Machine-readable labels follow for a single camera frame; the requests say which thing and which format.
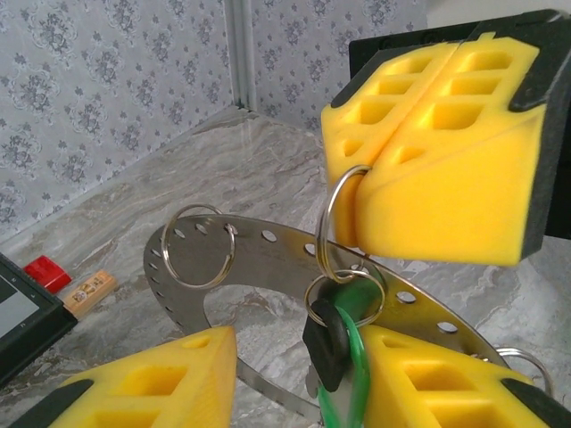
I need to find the black and grey chessboard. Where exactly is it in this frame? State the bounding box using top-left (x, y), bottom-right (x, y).
top-left (0, 253), bottom-right (77, 384)

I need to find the small red block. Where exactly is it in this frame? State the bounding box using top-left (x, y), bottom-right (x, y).
top-left (24, 254), bottom-right (72, 293)

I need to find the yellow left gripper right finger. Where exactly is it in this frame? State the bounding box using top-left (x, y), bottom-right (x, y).
top-left (360, 325), bottom-right (571, 428)

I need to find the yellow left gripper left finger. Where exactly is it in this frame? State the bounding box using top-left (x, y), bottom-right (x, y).
top-left (47, 325), bottom-right (238, 428)

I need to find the clear plastic bag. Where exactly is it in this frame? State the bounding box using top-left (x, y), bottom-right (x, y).
top-left (142, 212), bottom-right (512, 416)

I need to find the key with green tag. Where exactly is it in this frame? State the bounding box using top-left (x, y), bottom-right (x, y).
top-left (302, 274), bottom-right (380, 428)

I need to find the small steel split ring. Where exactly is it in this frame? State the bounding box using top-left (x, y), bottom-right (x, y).
top-left (304, 269), bottom-right (387, 329)
top-left (494, 346), bottom-right (554, 398)
top-left (160, 203), bottom-right (237, 290)
top-left (314, 163), bottom-right (374, 281)

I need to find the small wooden block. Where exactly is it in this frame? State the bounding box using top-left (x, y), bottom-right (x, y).
top-left (62, 269), bottom-right (118, 318)

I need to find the aluminium frame post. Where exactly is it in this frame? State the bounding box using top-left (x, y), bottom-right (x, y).
top-left (227, 0), bottom-right (256, 111)

